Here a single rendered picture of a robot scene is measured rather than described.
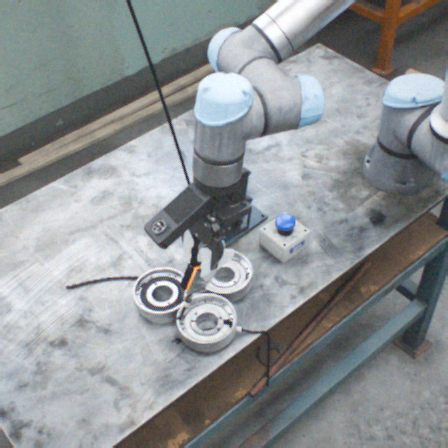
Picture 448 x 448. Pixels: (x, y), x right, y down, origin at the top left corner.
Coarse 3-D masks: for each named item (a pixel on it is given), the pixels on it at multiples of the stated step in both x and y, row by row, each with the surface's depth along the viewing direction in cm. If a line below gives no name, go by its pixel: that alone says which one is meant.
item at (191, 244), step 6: (186, 234) 108; (192, 234) 107; (186, 240) 108; (192, 240) 107; (198, 240) 107; (186, 246) 109; (192, 246) 108; (198, 246) 110; (186, 252) 110; (192, 252) 109; (192, 258) 110
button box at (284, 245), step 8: (272, 224) 129; (296, 224) 129; (264, 232) 128; (272, 232) 128; (280, 232) 127; (288, 232) 127; (296, 232) 127; (304, 232) 127; (264, 240) 129; (272, 240) 127; (280, 240) 126; (288, 240) 126; (296, 240) 126; (304, 240) 128; (272, 248) 128; (280, 248) 126; (288, 248) 126; (296, 248) 128; (304, 248) 130; (280, 256) 127; (288, 256) 127
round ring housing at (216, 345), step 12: (192, 300) 118; (204, 300) 119; (216, 300) 119; (180, 312) 116; (204, 312) 117; (216, 312) 117; (228, 312) 117; (180, 324) 115; (192, 324) 115; (216, 324) 118; (180, 336) 114; (204, 336) 114; (228, 336) 113; (192, 348) 113; (204, 348) 112; (216, 348) 113
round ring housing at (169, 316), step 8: (152, 272) 123; (160, 272) 123; (168, 272) 123; (176, 272) 122; (136, 280) 121; (144, 280) 122; (136, 288) 121; (152, 288) 121; (160, 288) 122; (168, 288) 122; (176, 288) 121; (136, 296) 120; (152, 296) 121; (176, 296) 120; (184, 296) 120; (136, 304) 118; (152, 304) 119; (160, 304) 118; (168, 304) 119; (144, 312) 117; (152, 312) 116; (160, 312) 116; (168, 312) 116; (176, 312) 117; (152, 320) 118; (160, 320) 117; (168, 320) 118
